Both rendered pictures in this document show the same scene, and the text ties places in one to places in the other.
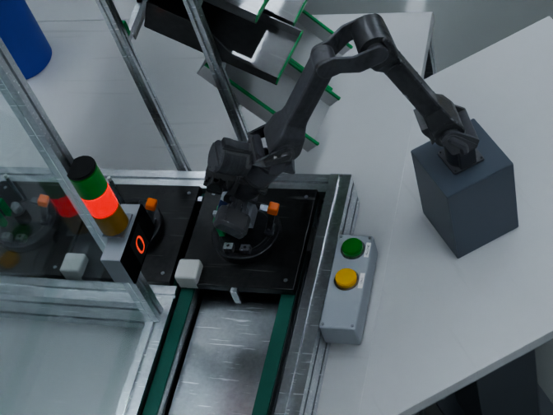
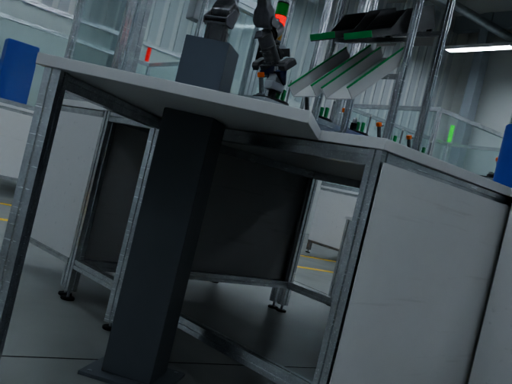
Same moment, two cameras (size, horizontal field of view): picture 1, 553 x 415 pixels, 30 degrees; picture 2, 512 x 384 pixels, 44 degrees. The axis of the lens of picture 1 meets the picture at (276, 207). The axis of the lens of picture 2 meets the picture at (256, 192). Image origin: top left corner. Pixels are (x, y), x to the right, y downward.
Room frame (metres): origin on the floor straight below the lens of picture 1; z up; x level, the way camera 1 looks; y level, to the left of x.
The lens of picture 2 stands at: (2.04, -2.14, 0.66)
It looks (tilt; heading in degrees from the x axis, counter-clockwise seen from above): 0 degrees down; 108
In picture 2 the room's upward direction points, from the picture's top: 14 degrees clockwise
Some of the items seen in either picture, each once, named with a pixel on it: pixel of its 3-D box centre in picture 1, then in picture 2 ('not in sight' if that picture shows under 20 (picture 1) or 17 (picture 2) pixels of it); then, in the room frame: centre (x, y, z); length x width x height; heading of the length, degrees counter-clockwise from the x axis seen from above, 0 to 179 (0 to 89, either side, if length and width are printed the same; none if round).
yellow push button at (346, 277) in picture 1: (346, 279); not in sight; (1.11, -0.07, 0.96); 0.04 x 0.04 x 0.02
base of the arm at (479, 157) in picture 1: (458, 145); (216, 35); (1.22, -0.36, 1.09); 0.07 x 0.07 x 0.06; 8
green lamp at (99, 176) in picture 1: (87, 179); (282, 10); (1.18, 0.27, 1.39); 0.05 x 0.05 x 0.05
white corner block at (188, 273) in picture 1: (189, 273); not in sight; (1.25, 0.21, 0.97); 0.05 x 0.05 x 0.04; 61
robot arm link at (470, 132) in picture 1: (454, 127); (219, 17); (1.21, -0.35, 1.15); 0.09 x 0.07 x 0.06; 174
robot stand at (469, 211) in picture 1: (465, 189); (206, 75); (1.21, -0.36, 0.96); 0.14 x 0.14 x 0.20; 8
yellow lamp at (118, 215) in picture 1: (109, 216); not in sight; (1.18, 0.27, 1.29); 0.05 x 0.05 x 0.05
